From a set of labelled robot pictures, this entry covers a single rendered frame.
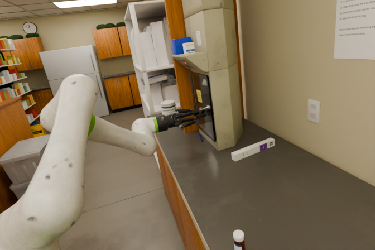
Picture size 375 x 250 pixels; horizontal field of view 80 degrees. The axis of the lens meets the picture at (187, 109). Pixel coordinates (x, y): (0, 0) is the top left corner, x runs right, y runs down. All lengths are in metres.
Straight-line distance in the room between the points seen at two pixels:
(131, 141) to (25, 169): 2.15
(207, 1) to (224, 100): 0.52
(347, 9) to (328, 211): 0.76
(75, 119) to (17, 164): 2.40
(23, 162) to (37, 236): 2.47
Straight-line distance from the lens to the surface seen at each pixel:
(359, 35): 1.09
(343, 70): 1.14
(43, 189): 0.59
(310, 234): 0.91
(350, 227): 0.96
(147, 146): 1.12
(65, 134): 0.69
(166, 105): 1.94
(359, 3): 1.09
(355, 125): 1.16
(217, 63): 1.21
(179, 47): 1.36
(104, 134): 1.01
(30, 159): 3.04
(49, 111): 0.93
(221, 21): 1.22
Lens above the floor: 1.58
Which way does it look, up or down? 17 degrees down
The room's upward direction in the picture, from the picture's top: 8 degrees counter-clockwise
